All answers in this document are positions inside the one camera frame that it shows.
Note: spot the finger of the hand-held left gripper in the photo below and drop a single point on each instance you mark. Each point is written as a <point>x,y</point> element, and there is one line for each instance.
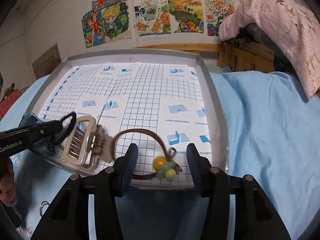
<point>47,128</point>

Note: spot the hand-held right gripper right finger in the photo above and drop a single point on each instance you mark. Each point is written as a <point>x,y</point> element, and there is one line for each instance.
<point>193,171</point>

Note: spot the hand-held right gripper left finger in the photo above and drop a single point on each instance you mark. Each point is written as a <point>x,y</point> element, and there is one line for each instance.
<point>131,166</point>

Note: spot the grey tray with grid paper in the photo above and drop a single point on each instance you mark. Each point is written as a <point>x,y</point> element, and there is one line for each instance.
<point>140,92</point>

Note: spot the person's left hand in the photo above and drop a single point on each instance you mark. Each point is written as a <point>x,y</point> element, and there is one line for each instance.
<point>7,182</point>

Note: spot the blue wrist watch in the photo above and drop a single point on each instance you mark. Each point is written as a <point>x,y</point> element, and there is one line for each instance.
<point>30,118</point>

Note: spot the red checked cloth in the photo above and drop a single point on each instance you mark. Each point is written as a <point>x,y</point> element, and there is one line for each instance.
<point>7,105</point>

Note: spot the beige hair claw clip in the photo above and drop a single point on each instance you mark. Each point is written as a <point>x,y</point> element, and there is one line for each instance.
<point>82,158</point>

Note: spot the brown wooden door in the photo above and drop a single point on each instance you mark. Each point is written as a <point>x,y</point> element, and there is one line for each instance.
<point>47,62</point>

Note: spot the blue printed blanket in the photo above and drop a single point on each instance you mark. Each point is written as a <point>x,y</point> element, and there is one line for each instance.
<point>262,130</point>

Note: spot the dark grey bundle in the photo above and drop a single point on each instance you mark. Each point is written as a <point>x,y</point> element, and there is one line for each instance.
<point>260,36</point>

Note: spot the pink floral cloth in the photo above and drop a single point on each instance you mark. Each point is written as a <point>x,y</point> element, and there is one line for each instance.
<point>287,30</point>

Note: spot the wooden bed frame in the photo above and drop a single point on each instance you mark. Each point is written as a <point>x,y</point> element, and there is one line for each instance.
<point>240,57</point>

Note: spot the white wall conduit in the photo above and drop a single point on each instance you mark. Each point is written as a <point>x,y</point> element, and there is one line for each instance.
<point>137,37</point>

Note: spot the group of colourful wall drawings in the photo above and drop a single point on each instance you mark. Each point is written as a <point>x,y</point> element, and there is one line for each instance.
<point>150,15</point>

